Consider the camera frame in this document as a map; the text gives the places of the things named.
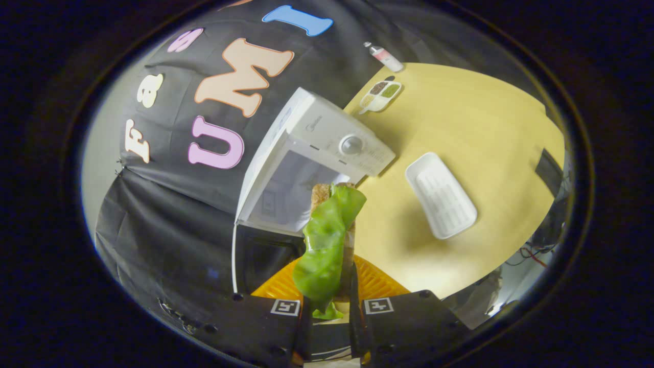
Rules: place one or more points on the black backdrop cloth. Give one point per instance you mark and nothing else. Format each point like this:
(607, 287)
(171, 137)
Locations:
(163, 230)

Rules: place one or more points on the black flat pad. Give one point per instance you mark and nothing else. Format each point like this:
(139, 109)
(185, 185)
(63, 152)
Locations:
(549, 174)

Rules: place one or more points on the toast sandwich with green lettuce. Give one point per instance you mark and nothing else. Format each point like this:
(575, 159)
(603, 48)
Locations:
(327, 235)

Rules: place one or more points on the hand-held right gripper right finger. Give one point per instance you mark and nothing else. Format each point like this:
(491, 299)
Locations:
(354, 317)

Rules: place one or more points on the small clear bottle pink label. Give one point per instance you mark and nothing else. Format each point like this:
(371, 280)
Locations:
(386, 56)

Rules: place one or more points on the white plastic tray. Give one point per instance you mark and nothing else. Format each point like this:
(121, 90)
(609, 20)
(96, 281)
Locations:
(444, 199)

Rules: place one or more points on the white microwave oven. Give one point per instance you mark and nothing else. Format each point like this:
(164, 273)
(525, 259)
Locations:
(327, 128)

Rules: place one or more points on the white divided seasoning dish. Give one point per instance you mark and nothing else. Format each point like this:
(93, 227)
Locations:
(380, 97)

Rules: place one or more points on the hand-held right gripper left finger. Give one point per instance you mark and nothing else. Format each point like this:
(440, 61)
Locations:
(245, 322)

